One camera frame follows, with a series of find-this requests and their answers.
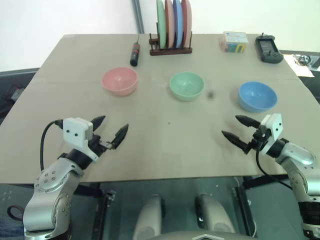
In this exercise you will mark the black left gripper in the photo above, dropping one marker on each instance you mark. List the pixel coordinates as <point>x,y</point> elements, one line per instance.
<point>99,144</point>

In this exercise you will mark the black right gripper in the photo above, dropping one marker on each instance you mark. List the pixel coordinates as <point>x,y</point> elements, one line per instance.
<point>260,137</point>

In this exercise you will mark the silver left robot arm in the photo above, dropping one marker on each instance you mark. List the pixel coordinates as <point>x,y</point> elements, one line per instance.
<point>50,185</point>

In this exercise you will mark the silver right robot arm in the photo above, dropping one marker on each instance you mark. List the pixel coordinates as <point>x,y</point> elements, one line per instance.
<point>297,160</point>

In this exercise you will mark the blue bowl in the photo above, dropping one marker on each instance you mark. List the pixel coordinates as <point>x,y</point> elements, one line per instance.
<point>257,96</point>

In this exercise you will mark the pink bowl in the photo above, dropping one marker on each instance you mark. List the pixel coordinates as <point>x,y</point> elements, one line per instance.
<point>120,81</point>

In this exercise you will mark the green bowl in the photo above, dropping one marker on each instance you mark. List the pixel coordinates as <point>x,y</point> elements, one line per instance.
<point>186,86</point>

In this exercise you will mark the black and red screwdriver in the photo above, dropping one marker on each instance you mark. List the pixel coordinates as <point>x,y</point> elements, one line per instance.
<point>135,53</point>

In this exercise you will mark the white paper sheet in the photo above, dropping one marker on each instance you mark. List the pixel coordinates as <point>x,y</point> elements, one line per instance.
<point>298,67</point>

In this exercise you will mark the black handheld remote controller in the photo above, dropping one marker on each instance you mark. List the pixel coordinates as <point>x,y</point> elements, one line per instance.
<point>268,48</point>

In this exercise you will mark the clear box of coloured items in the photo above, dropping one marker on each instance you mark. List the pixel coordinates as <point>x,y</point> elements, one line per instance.
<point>233,42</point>

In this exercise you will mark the silver right robot leg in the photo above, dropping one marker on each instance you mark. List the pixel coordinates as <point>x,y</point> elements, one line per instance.
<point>212,215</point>

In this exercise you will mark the silver robot leg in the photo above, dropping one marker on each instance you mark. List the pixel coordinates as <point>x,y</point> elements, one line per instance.
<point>149,216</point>
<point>212,215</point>

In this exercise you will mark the round metal object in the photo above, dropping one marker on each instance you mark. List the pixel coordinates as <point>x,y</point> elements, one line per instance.
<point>303,60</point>

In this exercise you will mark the silver left robot leg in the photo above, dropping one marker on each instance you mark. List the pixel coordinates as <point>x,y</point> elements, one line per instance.
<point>149,216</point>

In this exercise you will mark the dark wooden plate rack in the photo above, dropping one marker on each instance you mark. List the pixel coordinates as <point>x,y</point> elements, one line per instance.
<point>170,50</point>

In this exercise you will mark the grey vertical pole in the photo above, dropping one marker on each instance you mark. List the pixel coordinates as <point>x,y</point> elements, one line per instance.
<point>138,16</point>

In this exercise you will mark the green plate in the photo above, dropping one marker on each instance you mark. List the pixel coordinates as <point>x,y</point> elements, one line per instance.
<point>160,23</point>

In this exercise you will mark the dark red plate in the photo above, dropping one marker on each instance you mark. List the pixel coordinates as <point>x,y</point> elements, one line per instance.
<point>186,22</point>

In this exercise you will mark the pink plate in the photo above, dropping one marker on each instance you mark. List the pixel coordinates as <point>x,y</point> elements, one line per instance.
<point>169,23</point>

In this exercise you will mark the blue plate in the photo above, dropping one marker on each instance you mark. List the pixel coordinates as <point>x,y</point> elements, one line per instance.
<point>177,23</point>

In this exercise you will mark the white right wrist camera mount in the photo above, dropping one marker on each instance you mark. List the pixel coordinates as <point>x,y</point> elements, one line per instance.
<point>274,127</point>

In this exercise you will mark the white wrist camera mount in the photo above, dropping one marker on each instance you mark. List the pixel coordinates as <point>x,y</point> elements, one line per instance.
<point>75,131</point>
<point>274,127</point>

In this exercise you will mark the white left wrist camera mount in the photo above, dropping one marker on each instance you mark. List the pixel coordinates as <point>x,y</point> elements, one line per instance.
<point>75,131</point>

